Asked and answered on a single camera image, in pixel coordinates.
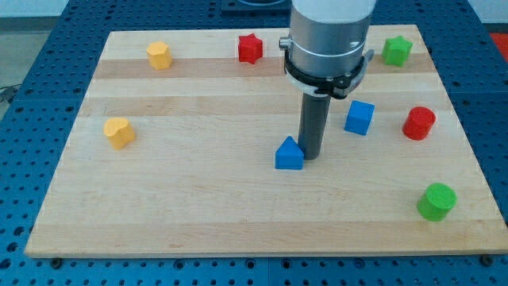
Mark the blue triangle block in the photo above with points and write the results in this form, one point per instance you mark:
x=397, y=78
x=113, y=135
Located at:
x=289, y=155

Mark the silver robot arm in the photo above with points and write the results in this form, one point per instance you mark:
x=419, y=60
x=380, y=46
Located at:
x=326, y=37

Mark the wooden board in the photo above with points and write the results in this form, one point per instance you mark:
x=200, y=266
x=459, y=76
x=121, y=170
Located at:
x=200, y=180

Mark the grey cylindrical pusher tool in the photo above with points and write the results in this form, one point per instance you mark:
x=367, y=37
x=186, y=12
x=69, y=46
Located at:
x=313, y=119

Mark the red star block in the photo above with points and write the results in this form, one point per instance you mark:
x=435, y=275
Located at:
x=250, y=48

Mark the blue cube block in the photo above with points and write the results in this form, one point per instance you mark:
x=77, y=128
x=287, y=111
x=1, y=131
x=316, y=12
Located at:
x=359, y=117

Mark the yellow hexagon block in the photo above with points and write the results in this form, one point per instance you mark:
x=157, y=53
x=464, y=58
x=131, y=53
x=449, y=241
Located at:
x=159, y=55

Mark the yellow heart block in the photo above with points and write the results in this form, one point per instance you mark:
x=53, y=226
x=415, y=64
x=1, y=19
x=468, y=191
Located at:
x=119, y=132

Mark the red cylinder block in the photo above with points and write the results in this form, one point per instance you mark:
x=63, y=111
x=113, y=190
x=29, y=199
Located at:
x=418, y=123

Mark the green star block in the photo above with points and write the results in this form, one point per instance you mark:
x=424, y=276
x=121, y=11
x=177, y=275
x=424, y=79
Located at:
x=396, y=51

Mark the green cylinder block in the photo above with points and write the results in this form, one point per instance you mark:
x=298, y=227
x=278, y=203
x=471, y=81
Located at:
x=438, y=200

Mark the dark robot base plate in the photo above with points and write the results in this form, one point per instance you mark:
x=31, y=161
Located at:
x=232, y=7

